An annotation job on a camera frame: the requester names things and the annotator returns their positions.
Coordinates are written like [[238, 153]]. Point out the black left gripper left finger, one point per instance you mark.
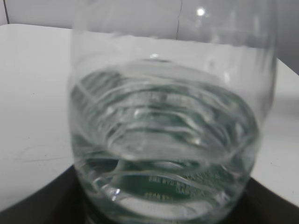
[[59, 202]]

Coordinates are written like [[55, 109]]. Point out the clear water bottle green label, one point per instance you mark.
[[167, 101]]

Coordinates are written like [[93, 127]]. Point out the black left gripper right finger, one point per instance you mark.
[[259, 205]]

